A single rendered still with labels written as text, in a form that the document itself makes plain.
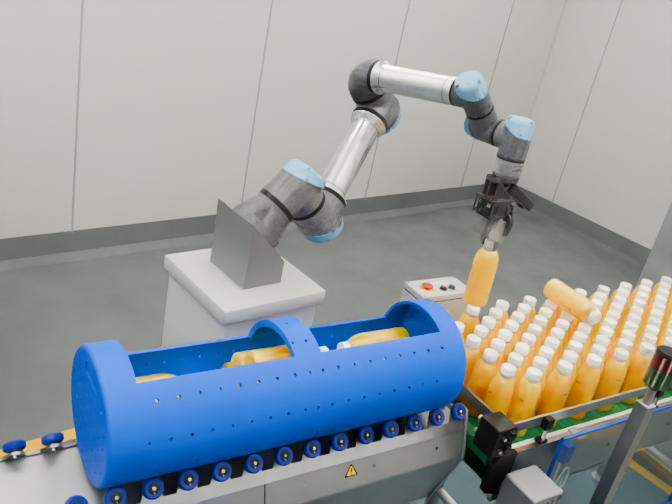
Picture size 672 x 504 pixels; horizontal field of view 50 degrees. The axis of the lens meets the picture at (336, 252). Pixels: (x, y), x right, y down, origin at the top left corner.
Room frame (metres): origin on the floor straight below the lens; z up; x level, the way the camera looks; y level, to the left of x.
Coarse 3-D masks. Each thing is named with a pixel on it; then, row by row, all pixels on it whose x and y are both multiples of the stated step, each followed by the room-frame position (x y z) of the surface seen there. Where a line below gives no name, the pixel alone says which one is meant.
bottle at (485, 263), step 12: (480, 252) 1.86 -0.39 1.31; (492, 252) 1.86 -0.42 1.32; (480, 264) 1.84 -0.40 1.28; (492, 264) 1.84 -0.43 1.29; (480, 276) 1.84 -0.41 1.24; (492, 276) 1.85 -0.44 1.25; (468, 288) 1.85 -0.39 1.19; (480, 288) 1.84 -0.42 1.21; (468, 300) 1.84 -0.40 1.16; (480, 300) 1.84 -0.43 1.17
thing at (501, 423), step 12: (480, 420) 1.53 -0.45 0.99; (492, 420) 1.52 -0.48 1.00; (504, 420) 1.54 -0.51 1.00; (480, 432) 1.52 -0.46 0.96; (492, 432) 1.49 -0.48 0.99; (504, 432) 1.49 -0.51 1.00; (516, 432) 1.50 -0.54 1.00; (480, 444) 1.51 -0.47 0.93; (492, 444) 1.48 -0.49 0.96; (504, 444) 1.50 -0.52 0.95; (492, 456) 1.48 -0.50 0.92
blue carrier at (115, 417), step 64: (384, 320) 1.70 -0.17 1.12; (448, 320) 1.58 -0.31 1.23; (128, 384) 1.09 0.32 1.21; (192, 384) 1.14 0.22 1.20; (256, 384) 1.21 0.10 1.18; (320, 384) 1.28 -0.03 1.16; (384, 384) 1.37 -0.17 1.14; (448, 384) 1.49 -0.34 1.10; (128, 448) 1.03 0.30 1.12; (192, 448) 1.10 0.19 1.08; (256, 448) 1.20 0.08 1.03
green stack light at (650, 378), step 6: (648, 366) 1.61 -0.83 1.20; (648, 372) 1.60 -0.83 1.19; (654, 372) 1.58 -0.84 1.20; (648, 378) 1.59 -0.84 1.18; (654, 378) 1.58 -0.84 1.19; (660, 378) 1.57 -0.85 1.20; (666, 378) 1.57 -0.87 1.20; (648, 384) 1.58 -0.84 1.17; (654, 384) 1.58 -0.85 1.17; (660, 384) 1.57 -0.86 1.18; (666, 384) 1.57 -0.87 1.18; (660, 390) 1.57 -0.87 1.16; (666, 390) 1.58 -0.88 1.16
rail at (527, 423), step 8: (624, 392) 1.84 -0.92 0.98; (632, 392) 1.85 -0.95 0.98; (640, 392) 1.88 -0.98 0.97; (600, 400) 1.76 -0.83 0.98; (608, 400) 1.79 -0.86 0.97; (616, 400) 1.81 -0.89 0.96; (624, 400) 1.84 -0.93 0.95; (568, 408) 1.69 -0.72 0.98; (576, 408) 1.70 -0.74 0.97; (584, 408) 1.73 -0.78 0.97; (592, 408) 1.75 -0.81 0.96; (536, 416) 1.62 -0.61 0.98; (552, 416) 1.65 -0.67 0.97; (560, 416) 1.67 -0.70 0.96; (568, 416) 1.69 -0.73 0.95; (520, 424) 1.57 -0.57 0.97; (528, 424) 1.59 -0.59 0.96; (536, 424) 1.61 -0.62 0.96
